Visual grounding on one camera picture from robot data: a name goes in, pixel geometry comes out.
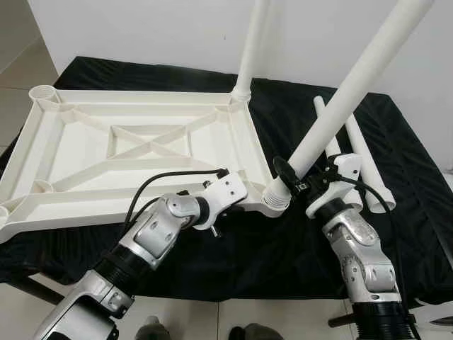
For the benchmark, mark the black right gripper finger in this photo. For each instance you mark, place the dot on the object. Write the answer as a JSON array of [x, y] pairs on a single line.
[[283, 172]]

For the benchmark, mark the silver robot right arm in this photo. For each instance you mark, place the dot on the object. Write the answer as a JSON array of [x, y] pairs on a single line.
[[361, 255]]

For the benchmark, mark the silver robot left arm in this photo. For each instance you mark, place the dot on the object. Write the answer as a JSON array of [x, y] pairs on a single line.
[[152, 234]]

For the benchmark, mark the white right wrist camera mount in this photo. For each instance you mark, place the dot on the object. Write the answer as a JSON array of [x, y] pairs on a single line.
[[343, 173]]

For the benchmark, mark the grey robot right leg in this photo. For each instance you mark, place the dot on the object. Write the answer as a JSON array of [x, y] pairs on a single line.
[[256, 333]]

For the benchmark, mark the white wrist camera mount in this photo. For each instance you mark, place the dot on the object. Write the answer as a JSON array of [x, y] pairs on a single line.
[[343, 173], [226, 195]]

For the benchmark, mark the black metal table leg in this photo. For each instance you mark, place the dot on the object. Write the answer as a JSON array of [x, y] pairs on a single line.
[[35, 292], [341, 321]]

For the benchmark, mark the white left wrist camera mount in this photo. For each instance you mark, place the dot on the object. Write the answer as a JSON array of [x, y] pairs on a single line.
[[226, 195]]

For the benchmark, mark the grey robot left leg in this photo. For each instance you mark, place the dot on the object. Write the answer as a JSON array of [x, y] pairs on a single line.
[[151, 330]]

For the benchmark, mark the white plastic children table top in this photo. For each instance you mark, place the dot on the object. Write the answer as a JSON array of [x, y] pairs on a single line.
[[78, 149]]

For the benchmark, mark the black tablecloth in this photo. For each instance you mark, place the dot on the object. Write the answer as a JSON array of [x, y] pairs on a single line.
[[283, 262]]

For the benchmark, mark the grey robot leg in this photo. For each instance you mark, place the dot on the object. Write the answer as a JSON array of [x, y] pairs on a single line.
[[256, 333], [151, 330]]

